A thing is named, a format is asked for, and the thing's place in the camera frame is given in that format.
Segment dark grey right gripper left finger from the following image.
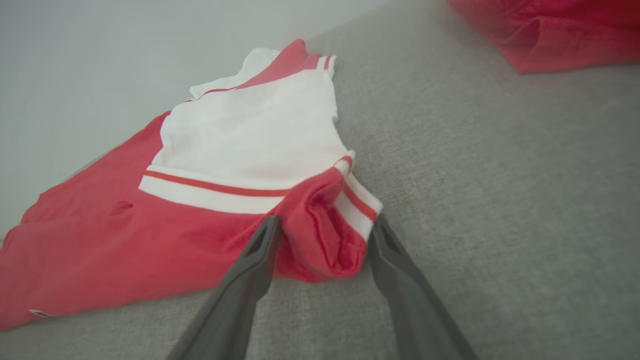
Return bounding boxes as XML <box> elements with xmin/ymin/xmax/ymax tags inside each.
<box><xmin>166</xmin><ymin>215</ymin><xmax>284</xmax><ymax>360</ymax></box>

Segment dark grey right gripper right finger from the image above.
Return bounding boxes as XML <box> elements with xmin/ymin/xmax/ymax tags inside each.
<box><xmin>367</xmin><ymin>214</ymin><xmax>479</xmax><ymax>360</ymax></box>

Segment red basketball jersey white trim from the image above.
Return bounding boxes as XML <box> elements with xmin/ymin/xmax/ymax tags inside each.
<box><xmin>0</xmin><ymin>38</ymin><xmax>384</xmax><ymax>332</ymax></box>

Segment red shorts white side stripes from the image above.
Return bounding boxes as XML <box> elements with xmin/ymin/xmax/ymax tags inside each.
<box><xmin>446</xmin><ymin>0</ymin><xmax>640</xmax><ymax>75</ymax></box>

